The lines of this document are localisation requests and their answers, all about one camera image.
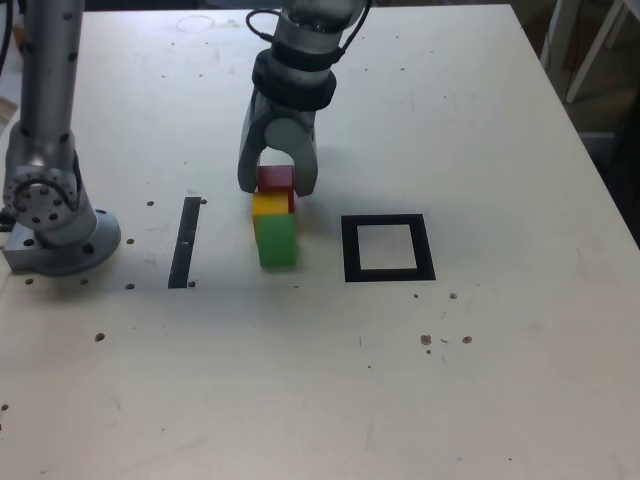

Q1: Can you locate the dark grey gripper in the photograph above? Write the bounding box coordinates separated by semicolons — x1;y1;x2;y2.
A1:
237;88;320;198

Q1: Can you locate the red cube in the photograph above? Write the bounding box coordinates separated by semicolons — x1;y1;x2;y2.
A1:
257;164;296;214

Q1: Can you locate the black tape square outline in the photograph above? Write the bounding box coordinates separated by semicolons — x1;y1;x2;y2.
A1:
340;213;437;284

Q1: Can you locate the yellow cube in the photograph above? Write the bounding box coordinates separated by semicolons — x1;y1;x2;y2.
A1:
252;192;291;236

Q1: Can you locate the black tape strip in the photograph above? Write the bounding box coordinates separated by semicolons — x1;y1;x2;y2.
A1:
167;197;201;290

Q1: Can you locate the green cube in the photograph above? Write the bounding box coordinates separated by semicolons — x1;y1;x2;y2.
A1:
257;213;299;270

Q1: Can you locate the white furniture frame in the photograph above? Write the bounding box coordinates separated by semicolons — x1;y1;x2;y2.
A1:
539;0;640;105

